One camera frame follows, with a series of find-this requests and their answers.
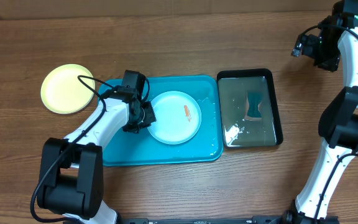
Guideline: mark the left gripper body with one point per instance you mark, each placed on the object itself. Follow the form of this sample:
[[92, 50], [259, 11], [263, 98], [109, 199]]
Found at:
[[146, 116]]

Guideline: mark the black water tray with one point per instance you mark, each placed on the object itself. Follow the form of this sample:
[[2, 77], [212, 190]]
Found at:
[[233, 86]]

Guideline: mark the yellow-green plate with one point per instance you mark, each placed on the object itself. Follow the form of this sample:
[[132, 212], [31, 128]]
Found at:
[[62, 92]]

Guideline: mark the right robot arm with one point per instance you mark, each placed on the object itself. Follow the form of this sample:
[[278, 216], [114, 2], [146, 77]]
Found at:
[[338, 124]]

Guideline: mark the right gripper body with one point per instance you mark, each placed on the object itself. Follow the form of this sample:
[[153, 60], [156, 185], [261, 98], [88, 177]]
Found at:
[[312, 43]]

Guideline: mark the teal plastic tray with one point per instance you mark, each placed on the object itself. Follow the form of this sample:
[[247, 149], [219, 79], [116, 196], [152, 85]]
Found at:
[[128, 149]]

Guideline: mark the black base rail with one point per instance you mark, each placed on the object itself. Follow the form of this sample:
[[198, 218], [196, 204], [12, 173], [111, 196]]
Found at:
[[254, 220]]

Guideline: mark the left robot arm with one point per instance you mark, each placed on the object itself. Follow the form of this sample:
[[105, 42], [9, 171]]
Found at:
[[71, 181]]

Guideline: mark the light blue plate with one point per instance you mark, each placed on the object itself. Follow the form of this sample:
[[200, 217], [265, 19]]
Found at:
[[178, 117]]

